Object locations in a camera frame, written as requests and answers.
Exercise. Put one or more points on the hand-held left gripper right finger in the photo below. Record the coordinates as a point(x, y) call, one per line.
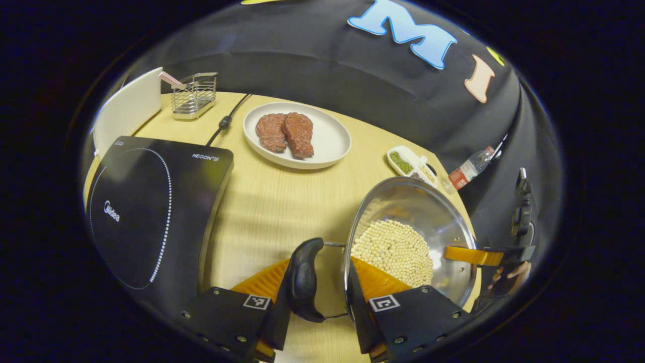
point(362, 322)

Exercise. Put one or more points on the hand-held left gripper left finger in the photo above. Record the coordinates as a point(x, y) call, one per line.
point(280, 325)

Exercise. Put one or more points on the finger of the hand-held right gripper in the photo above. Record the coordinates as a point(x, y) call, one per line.
point(473, 255)

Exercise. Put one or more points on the black induction cooktop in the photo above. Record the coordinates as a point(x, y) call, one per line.
point(146, 212)

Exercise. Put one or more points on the plastic bottle with red label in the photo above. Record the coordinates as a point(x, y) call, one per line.
point(471, 169)

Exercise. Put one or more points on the pile of yellow soybeans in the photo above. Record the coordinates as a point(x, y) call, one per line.
point(393, 249)

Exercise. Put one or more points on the white divided dish with beans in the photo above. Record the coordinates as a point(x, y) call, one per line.
point(408, 164)

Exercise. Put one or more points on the white round plate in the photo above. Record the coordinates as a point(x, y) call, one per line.
point(330, 136)

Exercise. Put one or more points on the red meat patty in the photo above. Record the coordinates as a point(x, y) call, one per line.
point(300, 135)
point(271, 132)

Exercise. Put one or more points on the white toaster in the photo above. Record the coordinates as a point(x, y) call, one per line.
point(131, 111)

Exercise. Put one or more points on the pink utensil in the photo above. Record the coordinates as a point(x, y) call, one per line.
point(170, 79)

